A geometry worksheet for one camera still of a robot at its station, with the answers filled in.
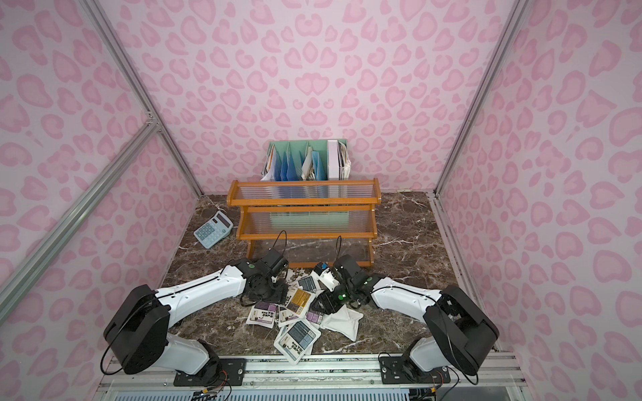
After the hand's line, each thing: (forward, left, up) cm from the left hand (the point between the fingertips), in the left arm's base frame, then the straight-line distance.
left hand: (279, 293), depth 86 cm
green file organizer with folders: (+44, -9, +21) cm, 50 cm away
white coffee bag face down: (-9, -22, 0) cm, 24 cm away
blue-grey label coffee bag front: (-15, -7, -1) cm, 16 cm away
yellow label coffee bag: (-3, -7, 0) cm, 7 cm away
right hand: (-4, -13, +2) cm, 14 cm away
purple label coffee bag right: (-7, -12, -3) cm, 14 cm away
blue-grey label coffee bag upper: (+5, -9, -2) cm, 11 cm away
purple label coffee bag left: (-6, +5, -3) cm, 8 cm away
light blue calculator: (+27, +31, -1) cm, 41 cm away
